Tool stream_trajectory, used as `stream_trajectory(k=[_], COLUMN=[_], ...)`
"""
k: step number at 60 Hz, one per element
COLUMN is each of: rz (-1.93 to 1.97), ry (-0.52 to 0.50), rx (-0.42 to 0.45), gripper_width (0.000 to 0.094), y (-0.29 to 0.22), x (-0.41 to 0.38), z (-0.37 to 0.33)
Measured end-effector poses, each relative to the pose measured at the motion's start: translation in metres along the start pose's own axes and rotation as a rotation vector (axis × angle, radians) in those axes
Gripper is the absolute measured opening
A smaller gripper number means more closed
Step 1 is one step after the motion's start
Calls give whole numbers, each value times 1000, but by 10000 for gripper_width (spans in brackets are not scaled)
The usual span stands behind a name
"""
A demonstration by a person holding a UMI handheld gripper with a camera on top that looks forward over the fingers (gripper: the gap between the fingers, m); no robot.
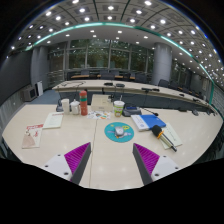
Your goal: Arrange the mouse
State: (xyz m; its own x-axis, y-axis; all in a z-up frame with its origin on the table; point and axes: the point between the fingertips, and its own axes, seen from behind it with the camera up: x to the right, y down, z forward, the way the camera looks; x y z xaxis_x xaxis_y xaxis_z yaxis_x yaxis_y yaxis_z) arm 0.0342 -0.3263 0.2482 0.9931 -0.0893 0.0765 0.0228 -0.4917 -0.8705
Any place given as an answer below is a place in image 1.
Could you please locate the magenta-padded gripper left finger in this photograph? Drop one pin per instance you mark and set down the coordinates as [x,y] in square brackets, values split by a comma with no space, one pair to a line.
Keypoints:
[60,165]

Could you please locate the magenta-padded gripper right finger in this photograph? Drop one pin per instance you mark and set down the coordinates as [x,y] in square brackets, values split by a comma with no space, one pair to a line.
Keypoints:
[163,165]

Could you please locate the silver grey computer mouse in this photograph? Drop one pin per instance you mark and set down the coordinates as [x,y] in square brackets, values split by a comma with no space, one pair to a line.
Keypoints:
[119,131]

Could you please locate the round teal cartoon mouse pad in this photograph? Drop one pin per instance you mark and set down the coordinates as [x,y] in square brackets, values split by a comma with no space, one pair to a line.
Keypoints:
[110,133]

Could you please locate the pale printed paper sheet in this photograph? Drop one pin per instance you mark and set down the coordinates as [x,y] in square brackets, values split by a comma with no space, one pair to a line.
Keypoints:
[173,135]

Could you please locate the black handheld microphone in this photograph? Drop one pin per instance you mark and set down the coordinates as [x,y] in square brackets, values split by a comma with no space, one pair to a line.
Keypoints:
[157,130]

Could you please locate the red and white leaflet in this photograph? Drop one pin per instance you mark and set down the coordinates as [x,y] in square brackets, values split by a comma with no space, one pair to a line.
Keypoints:
[32,136]

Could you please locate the cream paper with red heading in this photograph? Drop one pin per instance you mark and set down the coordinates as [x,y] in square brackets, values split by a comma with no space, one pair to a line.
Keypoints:
[53,120]

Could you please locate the blue and white book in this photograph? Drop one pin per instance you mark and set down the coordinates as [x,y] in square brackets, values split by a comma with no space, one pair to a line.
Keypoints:
[148,121]

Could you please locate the white plastic cup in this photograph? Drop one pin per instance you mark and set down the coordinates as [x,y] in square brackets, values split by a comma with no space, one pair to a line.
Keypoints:
[65,106]

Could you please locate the colourful sticker sheet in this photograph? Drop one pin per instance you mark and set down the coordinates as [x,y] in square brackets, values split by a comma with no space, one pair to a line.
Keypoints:
[98,115]

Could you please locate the dark conference microphone console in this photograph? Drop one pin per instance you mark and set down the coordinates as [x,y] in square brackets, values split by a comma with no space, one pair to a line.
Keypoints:
[131,110]

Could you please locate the red bottle with green band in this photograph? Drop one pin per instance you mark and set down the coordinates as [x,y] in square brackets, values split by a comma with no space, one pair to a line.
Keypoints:
[83,105]

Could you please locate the green-printed paper cup with straw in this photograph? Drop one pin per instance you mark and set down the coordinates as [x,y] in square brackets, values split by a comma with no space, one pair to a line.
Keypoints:
[119,109]

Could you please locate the beige desk organizer box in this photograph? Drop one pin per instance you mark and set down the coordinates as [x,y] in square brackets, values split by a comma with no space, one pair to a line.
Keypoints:
[101,103]

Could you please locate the grey box appliance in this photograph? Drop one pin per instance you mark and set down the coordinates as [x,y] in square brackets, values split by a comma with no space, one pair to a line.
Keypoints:
[29,93]

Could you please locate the white standing appliance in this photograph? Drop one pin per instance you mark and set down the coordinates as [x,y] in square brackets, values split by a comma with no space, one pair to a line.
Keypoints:
[39,88]

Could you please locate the dark office chairs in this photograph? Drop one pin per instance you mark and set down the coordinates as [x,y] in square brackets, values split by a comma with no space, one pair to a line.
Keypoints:
[107,76]

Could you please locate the ceiling lights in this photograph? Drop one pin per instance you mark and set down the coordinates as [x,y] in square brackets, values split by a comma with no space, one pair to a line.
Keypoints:
[119,31]

